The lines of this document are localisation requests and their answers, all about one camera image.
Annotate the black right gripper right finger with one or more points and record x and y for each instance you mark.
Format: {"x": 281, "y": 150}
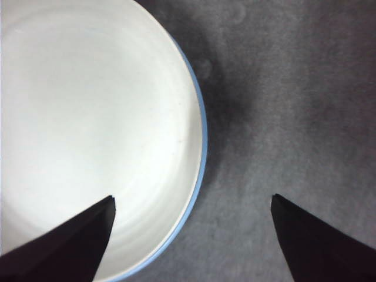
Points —
{"x": 323, "y": 249}

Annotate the blue round plate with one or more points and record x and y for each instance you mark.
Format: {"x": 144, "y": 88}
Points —
{"x": 204, "y": 147}

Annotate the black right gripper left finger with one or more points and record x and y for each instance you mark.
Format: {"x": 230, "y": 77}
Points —
{"x": 58, "y": 249}

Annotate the white round plate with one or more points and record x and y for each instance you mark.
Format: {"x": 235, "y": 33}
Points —
{"x": 88, "y": 117}

